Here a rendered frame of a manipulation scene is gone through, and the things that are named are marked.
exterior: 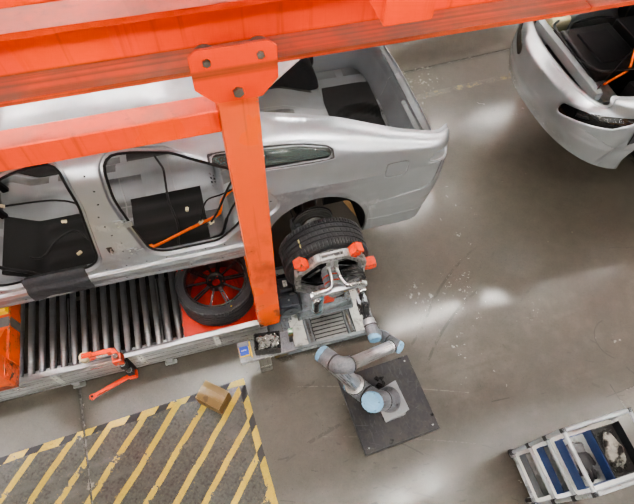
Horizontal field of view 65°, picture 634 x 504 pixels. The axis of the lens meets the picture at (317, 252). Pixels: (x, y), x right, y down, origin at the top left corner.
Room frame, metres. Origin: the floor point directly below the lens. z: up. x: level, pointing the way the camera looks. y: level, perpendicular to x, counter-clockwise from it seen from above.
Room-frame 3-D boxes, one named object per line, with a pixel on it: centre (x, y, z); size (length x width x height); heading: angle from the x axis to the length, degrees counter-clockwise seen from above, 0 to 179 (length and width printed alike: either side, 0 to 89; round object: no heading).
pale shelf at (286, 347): (1.31, 0.36, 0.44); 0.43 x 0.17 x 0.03; 108
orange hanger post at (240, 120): (1.53, 0.36, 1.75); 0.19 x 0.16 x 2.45; 108
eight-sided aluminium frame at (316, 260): (1.77, -0.10, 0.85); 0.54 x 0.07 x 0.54; 108
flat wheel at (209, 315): (1.84, 0.83, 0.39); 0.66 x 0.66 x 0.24
